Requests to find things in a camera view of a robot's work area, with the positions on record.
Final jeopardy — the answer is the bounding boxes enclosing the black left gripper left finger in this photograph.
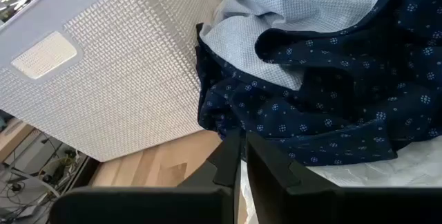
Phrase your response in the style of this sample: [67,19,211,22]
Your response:
[50,129,242,224]

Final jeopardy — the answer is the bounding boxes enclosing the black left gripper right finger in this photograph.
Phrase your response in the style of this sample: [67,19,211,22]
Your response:
[245,130,442,224]

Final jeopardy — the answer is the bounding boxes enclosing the navy dotted shirt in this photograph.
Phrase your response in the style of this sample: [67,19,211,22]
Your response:
[195,0,442,168]

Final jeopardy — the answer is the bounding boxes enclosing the white crumpled garment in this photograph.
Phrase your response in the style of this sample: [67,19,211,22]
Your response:
[240,136,442,224]

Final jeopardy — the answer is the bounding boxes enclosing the white woven plastic basket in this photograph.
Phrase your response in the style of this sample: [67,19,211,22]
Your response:
[0,0,225,163]

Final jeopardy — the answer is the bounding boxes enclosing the tangled floor cables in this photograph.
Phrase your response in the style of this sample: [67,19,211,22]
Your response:
[0,132,86,224]

